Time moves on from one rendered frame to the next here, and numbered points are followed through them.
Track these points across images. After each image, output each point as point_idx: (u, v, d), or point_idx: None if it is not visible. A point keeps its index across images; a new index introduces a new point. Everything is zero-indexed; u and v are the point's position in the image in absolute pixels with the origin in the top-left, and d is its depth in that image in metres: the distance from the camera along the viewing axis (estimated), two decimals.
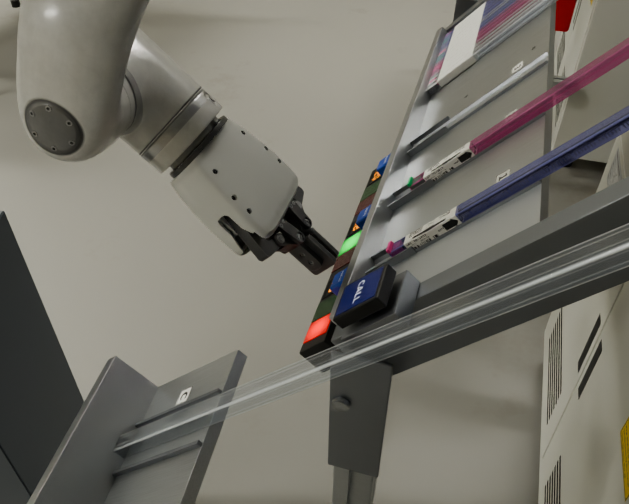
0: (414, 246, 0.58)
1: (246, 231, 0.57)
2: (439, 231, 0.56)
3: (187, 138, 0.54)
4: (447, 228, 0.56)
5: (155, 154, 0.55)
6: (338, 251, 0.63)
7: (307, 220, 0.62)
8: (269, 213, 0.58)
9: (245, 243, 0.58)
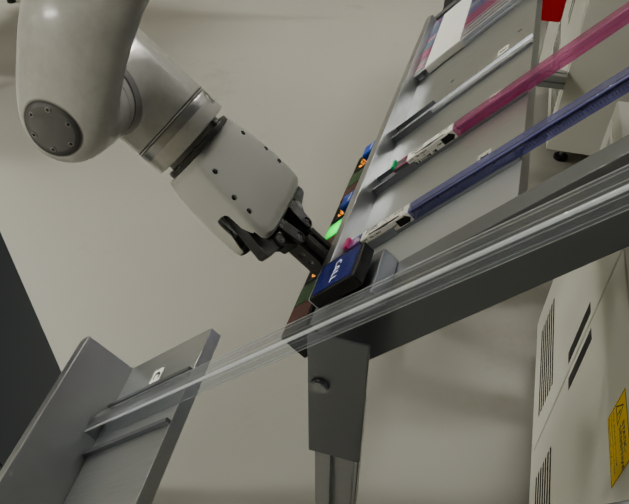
0: None
1: (246, 231, 0.57)
2: (393, 228, 0.57)
3: (187, 138, 0.54)
4: (401, 225, 0.57)
5: (155, 154, 0.55)
6: None
7: (307, 220, 0.62)
8: (269, 213, 0.58)
9: (245, 243, 0.58)
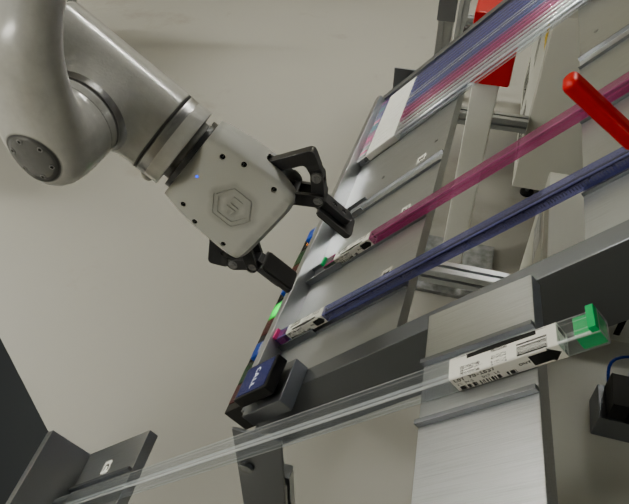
0: (294, 335, 0.70)
1: (283, 153, 0.58)
2: (311, 326, 0.68)
3: (207, 110, 0.60)
4: (317, 324, 0.67)
5: (193, 107, 0.57)
6: (292, 275, 0.67)
7: (256, 253, 0.66)
8: None
9: (289, 155, 0.57)
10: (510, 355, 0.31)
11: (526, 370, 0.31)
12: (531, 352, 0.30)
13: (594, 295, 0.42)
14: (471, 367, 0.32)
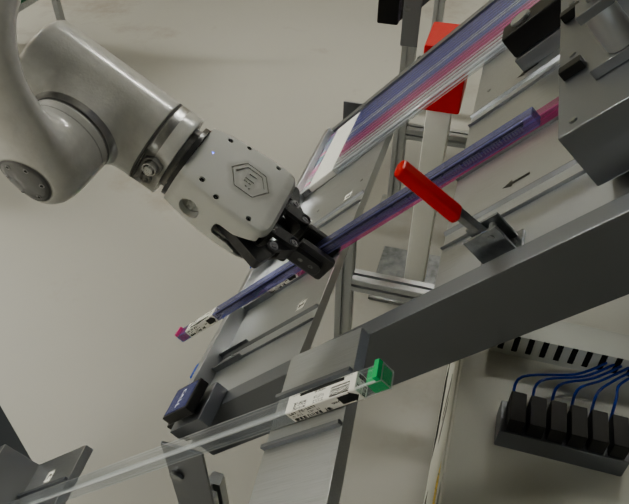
0: (192, 333, 0.77)
1: None
2: (205, 324, 0.75)
3: None
4: (210, 323, 0.75)
5: None
6: (315, 278, 0.64)
7: (280, 256, 0.62)
8: None
9: None
10: (325, 396, 0.40)
11: (338, 407, 0.40)
12: (338, 394, 0.39)
13: (436, 337, 0.51)
14: (300, 404, 0.41)
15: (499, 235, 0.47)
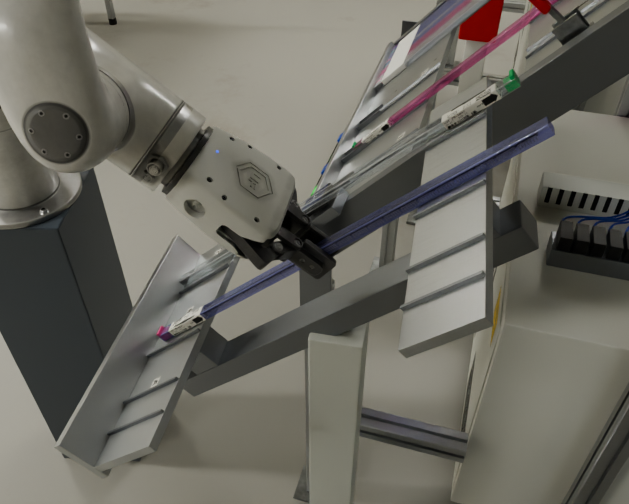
0: (176, 332, 0.75)
1: None
2: (191, 324, 0.74)
3: None
4: (196, 322, 0.73)
5: None
6: (315, 278, 0.64)
7: (281, 256, 0.62)
8: None
9: None
10: (472, 102, 0.60)
11: (481, 110, 0.60)
12: (483, 97, 0.60)
13: (528, 107, 0.72)
14: (453, 113, 0.62)
15: (578, 20, 0.67)
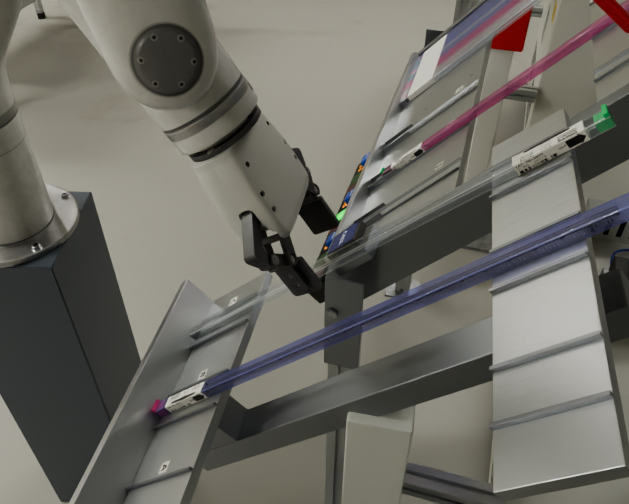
0: (173, 409, 0.66)
1: (251, 225, 0.54)
2: (191, 401, 0.64)
3: (227, 126, 0.51)
4: (197, 400, 0.64)
5: (188, 136, 0.52)
6: (339, 221, 0.66)
7: (315, 187, 0.64)
8: (289, 212, 0.57)
9: (242, 237, 0.54)
10: (553, 143, 0.49)
11: (563, 152, 0.50)
12: (567, 138, 0.49)
13: (604, 141, 0.61)
14: (527, 156, 0.51)
15: None
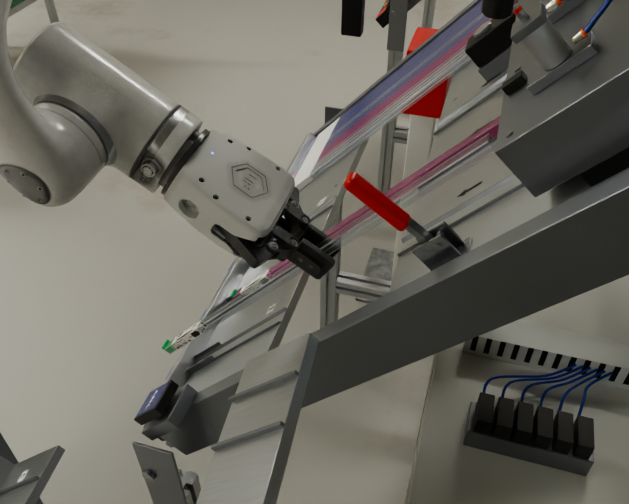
0: None
1: None
2: None
3: None
4: None
5: None
6: (316, 278, 0.63)
7: (280, 256, 0.62)
8: None
9: None
10: (185, 331, 0.79)
11: None
12: (181, 333, 0.80)
13: (389, 341, 0.53)
14: (194, 325, 0.78)
15: (444, 243, 0.49)
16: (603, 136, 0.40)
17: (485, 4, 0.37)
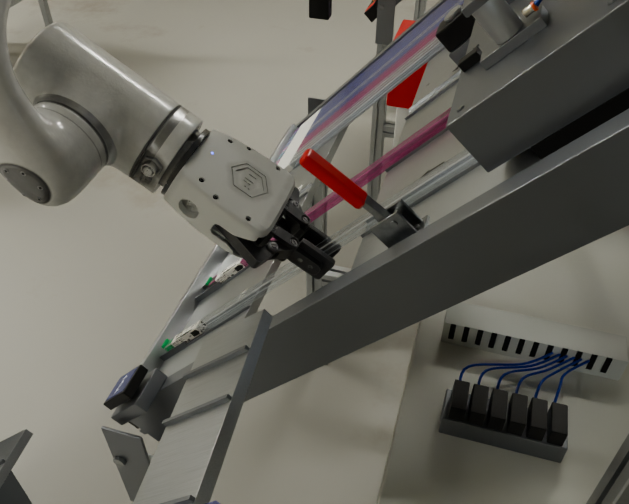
0: None
1: None
2: None
3: None
4: None
5: None
6: (316, 278, 0.63)
7: (280, 256, 0.62)
8: None
9: None
10: (184, 330, 0.79)
11: None
12: (181, 332, 0.80)
13: (349, 321, 0.53)
14: (193, 324, 0.78)
15: (401, 220, 0.48)
16: (551, 108, 0.40)
17: None
